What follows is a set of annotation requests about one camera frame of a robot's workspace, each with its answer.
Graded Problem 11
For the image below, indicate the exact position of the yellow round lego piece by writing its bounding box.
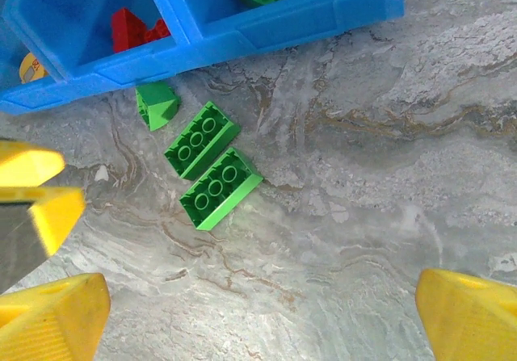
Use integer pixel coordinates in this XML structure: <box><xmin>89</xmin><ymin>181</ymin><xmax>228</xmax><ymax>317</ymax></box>
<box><xmin>19</xmin><ymin>52</ymin><xmax>49</xmax><ymax>85</ymax></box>

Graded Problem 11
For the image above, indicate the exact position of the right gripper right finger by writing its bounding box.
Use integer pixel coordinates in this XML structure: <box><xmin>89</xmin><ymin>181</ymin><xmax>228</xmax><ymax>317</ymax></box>
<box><xmin>415</xmin><ymin>267</ymin><xmax>517</xmax><ymax>361</ymax></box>

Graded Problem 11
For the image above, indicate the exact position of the small green sloped lego brick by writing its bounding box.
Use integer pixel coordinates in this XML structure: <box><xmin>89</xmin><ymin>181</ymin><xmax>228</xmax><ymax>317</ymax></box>
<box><xmin>135</xmin><ymin>81</ymin><xmax>182</xmax><ymax>132</ymax></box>

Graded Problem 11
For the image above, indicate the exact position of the red sloped lego brick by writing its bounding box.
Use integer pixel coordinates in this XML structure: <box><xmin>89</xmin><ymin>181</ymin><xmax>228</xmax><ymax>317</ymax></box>
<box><xmin>111</xmin><ymin>7</ymin><xmax>150</xmax><ymax>54</ymax></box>

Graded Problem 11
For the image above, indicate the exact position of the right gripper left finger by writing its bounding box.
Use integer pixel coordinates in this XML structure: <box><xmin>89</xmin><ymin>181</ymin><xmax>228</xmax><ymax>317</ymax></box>
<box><xmin>0</xmin><ymin>272</ymin><xmax>111</xmax><ymax>361</ymax></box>

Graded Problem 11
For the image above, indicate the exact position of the blue three-compartment plastic container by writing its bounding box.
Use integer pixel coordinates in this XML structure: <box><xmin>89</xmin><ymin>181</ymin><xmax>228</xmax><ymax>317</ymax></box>
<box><xmin>0</xmin><ymin>0</ymin><xmax>406</xmax><ymax>115</ymax></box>

